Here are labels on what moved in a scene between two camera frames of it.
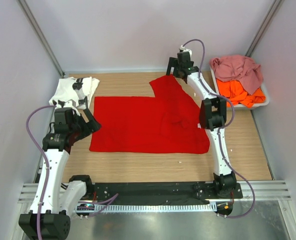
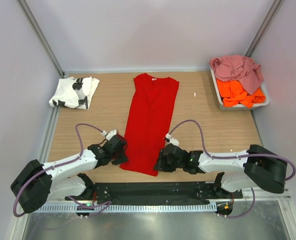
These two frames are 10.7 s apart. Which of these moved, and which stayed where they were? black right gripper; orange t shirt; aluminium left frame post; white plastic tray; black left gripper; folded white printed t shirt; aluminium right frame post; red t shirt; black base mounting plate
Moved: black right gripper; red t shirt; black left gripper
Stayed: orange t shirt; aluminium left frame post; aluminium right frame post; folded white printed t shirt; white plastic tray; black base mounting plate
